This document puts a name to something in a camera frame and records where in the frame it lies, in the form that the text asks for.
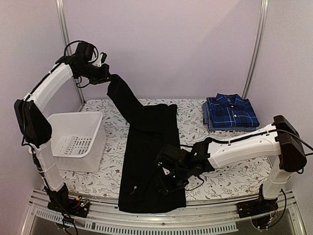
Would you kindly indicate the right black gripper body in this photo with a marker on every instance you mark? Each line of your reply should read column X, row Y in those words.
column 177, row 181

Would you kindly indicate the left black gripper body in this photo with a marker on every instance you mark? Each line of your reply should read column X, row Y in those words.
column 98, row 76

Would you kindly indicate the black long sleeve shirt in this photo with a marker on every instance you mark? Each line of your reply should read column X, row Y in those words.
column 151, row 127

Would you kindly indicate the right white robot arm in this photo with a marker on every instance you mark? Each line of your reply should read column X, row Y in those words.
column 276, row 139

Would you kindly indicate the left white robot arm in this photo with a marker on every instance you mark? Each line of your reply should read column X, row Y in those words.
column 32, row 120

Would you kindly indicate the white plastic basket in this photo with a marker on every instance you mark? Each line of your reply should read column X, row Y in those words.
column 78, row 140

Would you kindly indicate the blue checked folded shirt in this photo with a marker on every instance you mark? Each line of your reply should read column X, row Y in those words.
column 207, row 120

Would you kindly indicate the floral patterned table cloth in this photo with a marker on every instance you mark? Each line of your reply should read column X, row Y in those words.
column 233, row 176

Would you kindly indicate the blue plaid folded shirt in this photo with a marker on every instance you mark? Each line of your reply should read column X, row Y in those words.
column 231, row 111

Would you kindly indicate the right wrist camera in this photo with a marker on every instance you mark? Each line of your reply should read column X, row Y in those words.
column 168, row 156

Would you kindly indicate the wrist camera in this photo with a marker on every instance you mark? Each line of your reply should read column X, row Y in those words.
column 168, row 156
column 90, row 54

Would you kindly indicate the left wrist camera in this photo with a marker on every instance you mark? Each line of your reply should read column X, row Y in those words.
column 90, row 54

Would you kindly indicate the aluminium front rail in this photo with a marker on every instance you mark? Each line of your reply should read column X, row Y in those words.
column 199, row 217

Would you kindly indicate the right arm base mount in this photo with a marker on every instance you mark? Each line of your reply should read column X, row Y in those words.
column 256, row 206

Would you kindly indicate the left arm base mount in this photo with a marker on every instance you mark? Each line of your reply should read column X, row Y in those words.
column 77, row 206

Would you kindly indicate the right aluminium frame post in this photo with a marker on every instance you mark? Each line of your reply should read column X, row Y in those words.
column 257, row 46

